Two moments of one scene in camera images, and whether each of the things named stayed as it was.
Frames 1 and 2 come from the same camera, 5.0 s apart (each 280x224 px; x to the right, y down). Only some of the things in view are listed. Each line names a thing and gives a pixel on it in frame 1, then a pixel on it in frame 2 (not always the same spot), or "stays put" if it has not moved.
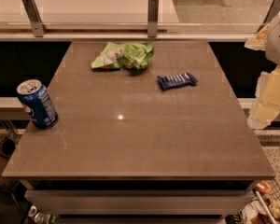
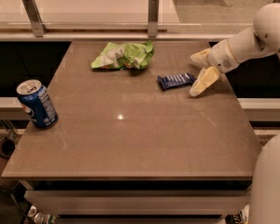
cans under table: (40, 217) stays put
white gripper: (278, 41) -> (220, 58)
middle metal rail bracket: (152, 16) stays put
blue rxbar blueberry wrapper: (176, 79) stays put
